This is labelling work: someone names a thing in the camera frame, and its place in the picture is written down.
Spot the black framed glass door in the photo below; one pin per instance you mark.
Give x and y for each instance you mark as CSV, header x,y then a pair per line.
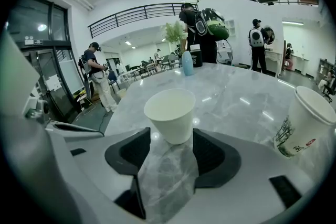
x,y
29,18

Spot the yellow folding stand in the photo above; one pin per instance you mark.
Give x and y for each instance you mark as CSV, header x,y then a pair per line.
x,y
84,97

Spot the white paper cup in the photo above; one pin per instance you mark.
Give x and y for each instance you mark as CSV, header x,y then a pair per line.
x,y
170,123

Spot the round vanity mirror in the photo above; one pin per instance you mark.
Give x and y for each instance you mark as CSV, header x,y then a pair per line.
x,y
269,34

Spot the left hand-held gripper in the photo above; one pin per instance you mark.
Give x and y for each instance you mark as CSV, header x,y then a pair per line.
x,y
15,81

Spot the light blue vase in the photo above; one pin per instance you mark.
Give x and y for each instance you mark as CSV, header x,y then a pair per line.
x,y
187,64

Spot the white dome backpack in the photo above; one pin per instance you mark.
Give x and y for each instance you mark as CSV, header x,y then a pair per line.
x,y
256,38

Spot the white console table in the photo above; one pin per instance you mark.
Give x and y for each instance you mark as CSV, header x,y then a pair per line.
x,y
273,53

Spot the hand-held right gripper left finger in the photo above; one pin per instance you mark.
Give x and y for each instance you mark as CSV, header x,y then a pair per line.
x,y
92,162

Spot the black office chair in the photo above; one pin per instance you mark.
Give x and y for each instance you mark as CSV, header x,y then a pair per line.
x,y
329,92

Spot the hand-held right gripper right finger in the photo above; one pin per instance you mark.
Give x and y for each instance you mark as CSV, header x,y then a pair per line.
x,y
257,170

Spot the white bookshelf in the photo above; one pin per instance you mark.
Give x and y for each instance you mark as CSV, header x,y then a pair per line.
x,y
231,25

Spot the black canister white lid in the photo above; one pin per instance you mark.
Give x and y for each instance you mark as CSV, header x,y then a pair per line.
x,y
197,59

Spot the long black backpack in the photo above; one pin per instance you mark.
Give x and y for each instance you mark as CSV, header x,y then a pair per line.
x,y
85,68

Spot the cream waste bin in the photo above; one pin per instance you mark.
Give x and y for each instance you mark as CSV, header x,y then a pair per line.
x,y
121,93

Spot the white board panel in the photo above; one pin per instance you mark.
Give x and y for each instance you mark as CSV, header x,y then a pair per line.
x,y
69,76

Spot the black green dome backpack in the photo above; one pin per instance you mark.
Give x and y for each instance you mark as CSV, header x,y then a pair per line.
x,y
215,26

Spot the dark blue chair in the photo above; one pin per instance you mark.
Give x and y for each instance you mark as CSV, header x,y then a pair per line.
x,y
113,78

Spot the white flower bouquet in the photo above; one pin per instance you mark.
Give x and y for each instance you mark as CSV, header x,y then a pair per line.
x,y
173,31

